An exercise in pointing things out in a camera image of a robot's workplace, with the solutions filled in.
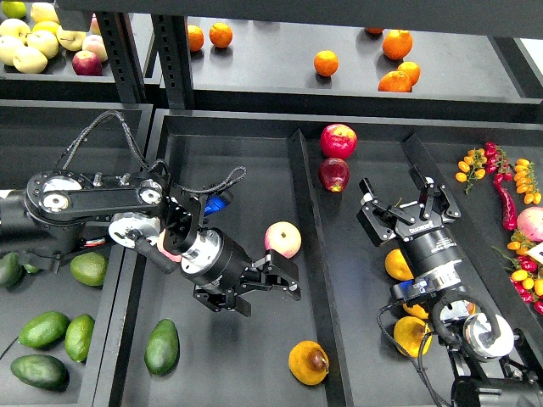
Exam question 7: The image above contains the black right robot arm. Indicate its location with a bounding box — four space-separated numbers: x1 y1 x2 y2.
357 166 542 406

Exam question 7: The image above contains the pink apple left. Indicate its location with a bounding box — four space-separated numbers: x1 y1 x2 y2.
156 230 182 263

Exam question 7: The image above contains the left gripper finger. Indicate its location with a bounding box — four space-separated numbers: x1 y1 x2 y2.
244 249 301 301
193 285 252 317

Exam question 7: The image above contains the orange centre shelf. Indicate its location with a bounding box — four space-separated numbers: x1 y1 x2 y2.
313 50 339 77

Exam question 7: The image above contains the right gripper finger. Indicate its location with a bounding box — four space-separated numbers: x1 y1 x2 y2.
409 166 462 223
357 178 414 247

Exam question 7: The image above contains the small orange right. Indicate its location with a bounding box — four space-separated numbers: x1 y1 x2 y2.
397 61 421 86

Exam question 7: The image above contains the black tray divider right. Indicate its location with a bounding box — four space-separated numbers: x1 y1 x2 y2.
402 130 542 346

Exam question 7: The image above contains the bright red apple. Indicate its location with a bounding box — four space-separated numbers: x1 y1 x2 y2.
320 124 358 160

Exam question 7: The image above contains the black shelf post right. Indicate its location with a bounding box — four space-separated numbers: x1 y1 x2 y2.
151 14 196 110

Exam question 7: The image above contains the pink apple centre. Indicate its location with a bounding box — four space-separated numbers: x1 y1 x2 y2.
264 221 301 259

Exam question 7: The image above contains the pink apple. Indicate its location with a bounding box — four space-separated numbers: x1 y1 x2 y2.
156 230 182 263
264 221 301 259

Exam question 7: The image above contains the white price label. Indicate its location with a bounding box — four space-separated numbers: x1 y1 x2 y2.
527 243 543 265

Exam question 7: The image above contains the black shelf post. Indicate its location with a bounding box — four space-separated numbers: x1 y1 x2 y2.
151 14 196 110
95 11 147 103

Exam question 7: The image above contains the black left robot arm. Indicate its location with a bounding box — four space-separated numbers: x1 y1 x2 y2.
1 129 301 316

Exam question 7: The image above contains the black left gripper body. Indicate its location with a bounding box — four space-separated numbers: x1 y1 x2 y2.
181 228 252 293

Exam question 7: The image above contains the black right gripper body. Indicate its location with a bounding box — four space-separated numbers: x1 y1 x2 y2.
395 202 464 277

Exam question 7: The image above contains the dark avocado left edge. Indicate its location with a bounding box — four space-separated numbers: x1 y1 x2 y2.
0 252 24 288

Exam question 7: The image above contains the orange top left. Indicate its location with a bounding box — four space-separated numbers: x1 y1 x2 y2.
209 22 233 48

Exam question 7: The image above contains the yellow pear hidden centre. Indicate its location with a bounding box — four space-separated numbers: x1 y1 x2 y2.
402 304 429 321

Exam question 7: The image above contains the orange hidden under shelf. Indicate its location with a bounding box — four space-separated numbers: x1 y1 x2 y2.
365 27 383 36

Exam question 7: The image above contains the black shelf post left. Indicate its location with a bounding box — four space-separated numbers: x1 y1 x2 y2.
95 11 147 103

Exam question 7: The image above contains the orange behind post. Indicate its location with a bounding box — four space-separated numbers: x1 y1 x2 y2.
187 25 204 53

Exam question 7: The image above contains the light green avocado lower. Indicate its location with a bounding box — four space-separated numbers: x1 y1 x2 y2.
64 314 95 363

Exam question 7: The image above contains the orange cherry tomato bunch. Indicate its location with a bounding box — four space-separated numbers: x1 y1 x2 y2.
455 148 487 194

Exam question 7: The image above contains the orange front right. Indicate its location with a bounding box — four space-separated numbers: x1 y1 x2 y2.
378 70 412 92

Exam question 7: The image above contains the dark green avocado bottom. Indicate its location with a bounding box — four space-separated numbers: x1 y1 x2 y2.
10 354 67 390

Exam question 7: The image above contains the red apple on shelf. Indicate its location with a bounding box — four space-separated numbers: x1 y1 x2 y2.
72 50 103 76

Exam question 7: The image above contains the mixed cherry tomatoes pile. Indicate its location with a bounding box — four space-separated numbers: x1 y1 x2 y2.
493 229 542 315

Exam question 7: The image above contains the light green round avocado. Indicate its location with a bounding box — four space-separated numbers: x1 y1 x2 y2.
70 252 109 287

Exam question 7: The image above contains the red cherry tomato bunch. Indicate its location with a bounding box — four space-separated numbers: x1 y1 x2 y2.
484 142 513 181

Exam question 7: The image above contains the dark red apple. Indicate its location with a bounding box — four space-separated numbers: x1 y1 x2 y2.
318 158 350 192

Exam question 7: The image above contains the red chili pepper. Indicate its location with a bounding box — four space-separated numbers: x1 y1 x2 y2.
493 173 518 231

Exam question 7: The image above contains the pink peach right edge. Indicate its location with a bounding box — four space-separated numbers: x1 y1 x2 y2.
517 207 543 243

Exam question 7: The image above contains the pale peach on shelf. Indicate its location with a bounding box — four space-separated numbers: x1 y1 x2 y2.
82 34 108 63

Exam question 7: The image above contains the large orange top right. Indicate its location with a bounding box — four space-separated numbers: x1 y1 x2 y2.
382 30 413 60

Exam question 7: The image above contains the orange cherry tomato string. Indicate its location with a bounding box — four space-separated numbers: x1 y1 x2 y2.
512 158 542 206

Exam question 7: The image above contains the yellow pear right brown spot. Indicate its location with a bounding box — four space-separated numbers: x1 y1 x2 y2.
463 300 477 315

